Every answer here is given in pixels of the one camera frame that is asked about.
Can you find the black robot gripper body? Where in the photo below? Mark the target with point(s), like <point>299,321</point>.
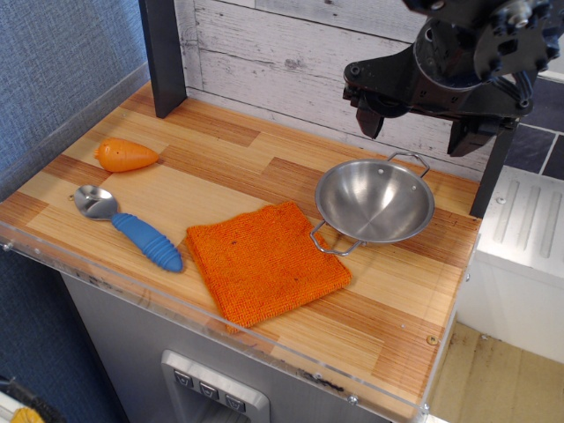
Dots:
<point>436,76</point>

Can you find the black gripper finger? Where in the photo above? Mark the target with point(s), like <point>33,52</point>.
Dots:
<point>468,135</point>
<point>369,115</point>

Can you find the orange knitted towel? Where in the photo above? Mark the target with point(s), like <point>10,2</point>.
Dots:
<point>261,264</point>

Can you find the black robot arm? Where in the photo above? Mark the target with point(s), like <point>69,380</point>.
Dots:
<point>524,35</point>

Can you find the white ridged appliance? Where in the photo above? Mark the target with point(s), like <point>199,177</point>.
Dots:
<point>514,285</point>

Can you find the orange plastic toy carrot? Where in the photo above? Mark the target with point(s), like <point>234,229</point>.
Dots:
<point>118,155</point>

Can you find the clear acrylic table edge guard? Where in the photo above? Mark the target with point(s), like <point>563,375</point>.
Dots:
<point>379,339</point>

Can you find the grey cabinet dispenser panel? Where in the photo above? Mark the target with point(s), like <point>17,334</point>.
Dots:
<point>201,394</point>

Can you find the yellow object bottom left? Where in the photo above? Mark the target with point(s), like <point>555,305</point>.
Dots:
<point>26,415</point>

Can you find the dark grey right post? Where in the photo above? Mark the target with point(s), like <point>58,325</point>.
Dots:
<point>498,155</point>

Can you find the dark grey post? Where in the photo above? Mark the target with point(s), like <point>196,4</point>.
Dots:
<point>498,155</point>
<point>164,56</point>

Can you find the small steel two-handled bowl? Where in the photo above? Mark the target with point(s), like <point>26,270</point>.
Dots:
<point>373,201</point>

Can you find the dark grey left post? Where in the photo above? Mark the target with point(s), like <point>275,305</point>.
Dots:
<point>164,56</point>

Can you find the spoon with blue handle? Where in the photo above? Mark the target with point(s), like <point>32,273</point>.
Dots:
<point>96,203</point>

